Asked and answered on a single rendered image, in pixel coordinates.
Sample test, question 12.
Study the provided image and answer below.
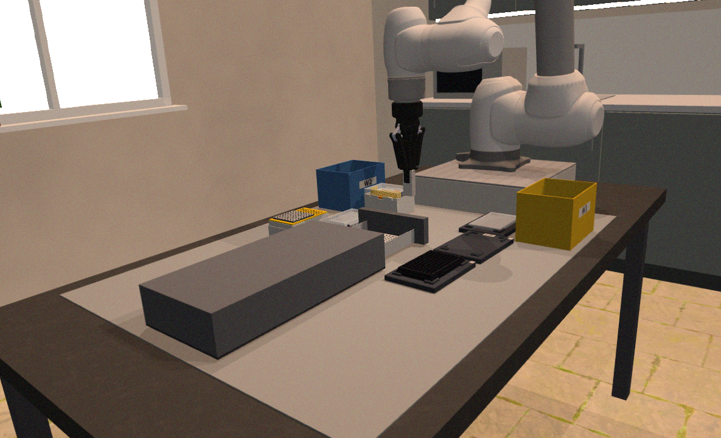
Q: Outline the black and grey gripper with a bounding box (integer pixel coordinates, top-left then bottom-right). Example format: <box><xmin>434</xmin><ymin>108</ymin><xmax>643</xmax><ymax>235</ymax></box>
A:
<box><xmin>389</xmin><ymin>101</ymin><xmax>425</xmax><ymax>196</ymax></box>

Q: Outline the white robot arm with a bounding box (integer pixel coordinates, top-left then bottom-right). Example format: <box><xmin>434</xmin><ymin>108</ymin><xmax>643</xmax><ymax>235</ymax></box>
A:
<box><xmin>383</xmin><ymin>0</ymin><xmax>604</xmax><ymax>172</ymax></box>

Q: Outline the black multiwell plate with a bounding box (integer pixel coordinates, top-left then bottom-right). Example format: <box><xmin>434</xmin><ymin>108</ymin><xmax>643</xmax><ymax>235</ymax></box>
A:
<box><xmin>396</xmin><ymin>250</ymin><xmax>465</xmax><ymax>281</ymax></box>

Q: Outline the light grey bench mat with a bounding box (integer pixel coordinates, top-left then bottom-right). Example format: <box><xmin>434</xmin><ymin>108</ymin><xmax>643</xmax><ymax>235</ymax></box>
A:
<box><xmin>60</xmin><ymin>204</ymin><xmax>616</xmax><ymax>438</ymax></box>

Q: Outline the blue open-top bin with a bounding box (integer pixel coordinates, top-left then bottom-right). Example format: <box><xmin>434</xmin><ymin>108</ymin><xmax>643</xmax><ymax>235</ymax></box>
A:
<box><xmin>316</xmin><ymin>160</ymin><xmax>385</xmax><ymax>212</ymax></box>

